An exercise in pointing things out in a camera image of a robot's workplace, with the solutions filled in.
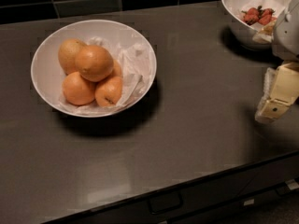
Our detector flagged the hidden back right orange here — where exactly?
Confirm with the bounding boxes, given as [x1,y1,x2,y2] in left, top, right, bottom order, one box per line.
[110,60,122,77]

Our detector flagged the dark drawer front with handle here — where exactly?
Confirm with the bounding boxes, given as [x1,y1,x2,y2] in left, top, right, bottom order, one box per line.
[44,151,299,224]

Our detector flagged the white bowl with strawberries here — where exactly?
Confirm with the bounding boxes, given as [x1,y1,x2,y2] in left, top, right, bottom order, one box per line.
[221,0,281,50]

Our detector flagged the lower drawer with metal handle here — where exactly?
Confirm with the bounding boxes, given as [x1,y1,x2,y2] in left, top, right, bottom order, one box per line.
[167,178,299,224]

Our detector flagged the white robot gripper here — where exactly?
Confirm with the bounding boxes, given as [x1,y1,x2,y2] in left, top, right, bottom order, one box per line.
[255,0,299,124]

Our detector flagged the white paper liner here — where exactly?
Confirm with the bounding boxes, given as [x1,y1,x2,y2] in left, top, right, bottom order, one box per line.
[57,36,156,118]

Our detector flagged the red strawberries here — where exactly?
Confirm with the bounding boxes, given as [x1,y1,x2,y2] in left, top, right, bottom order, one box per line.
[242,6,276,25]

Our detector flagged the white bowl with oranges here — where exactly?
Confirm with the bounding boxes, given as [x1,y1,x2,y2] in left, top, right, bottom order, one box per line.
[31,20,149,117]

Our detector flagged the white paper in strawberry bowl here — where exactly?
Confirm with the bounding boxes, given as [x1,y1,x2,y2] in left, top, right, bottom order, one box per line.
[238,0,291,44]

